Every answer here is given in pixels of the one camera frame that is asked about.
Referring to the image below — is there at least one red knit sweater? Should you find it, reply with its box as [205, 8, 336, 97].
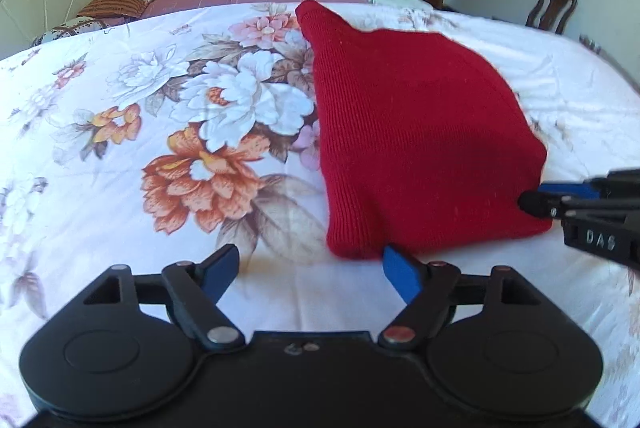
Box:
[295, 0, 553, 261]

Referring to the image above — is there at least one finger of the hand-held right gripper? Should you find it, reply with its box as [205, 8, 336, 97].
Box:
[539, 180, 608, 203]
[517, 190, 577, 221]

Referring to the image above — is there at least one dark wooden chair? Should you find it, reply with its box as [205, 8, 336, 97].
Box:
[525, 0, 578, 36]

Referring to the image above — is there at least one dark patterned pillow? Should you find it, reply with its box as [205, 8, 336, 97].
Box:
[32, 16, 116, 46]

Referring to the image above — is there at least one orange striped pillow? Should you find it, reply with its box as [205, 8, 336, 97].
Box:
[77, 0, 158, 18]

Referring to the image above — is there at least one white floral blanket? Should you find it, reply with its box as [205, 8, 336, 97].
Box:
[0, 0, 640, 428]

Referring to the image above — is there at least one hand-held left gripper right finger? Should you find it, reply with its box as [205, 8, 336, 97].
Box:
[377, 245, 546, 351]

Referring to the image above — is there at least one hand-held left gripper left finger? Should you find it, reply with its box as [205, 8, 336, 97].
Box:
[80, 244, 246, 353]

